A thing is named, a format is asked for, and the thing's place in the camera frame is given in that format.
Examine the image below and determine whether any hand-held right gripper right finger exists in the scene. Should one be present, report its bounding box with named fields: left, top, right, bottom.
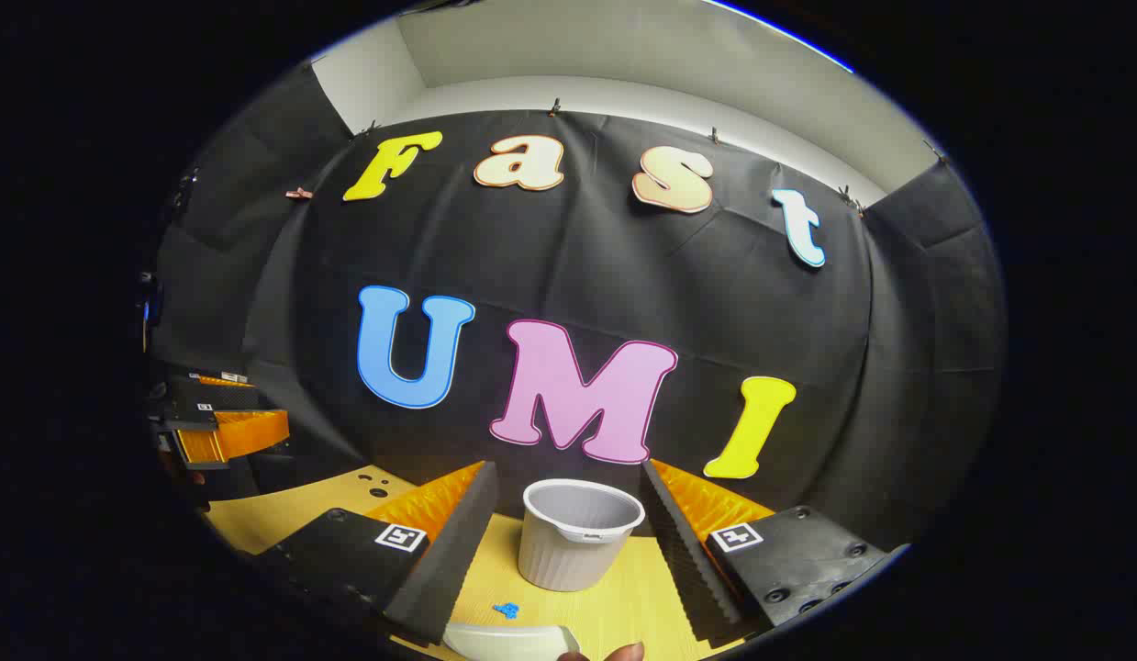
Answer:
left=641, top=459, right=908, bottom=644

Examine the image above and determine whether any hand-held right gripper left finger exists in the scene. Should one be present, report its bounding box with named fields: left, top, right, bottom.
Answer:
left=256, top=462, right=499, bottom=645

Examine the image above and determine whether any white plastic dustpan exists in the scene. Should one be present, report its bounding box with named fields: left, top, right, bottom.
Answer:
left=442, top=622, right=580, bottom=661

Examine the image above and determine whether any white ribbed garbage bin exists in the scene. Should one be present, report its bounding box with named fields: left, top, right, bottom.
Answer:
left=518, top=478, right=646, bottom=592

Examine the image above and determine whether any wooden desktop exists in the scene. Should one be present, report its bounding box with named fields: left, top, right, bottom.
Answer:
left=204, top=464, right=748, bottom=661

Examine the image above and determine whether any black backdrop cloth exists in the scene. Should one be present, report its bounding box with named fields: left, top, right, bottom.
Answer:
left=141, top=60, right=1008, bottom=552

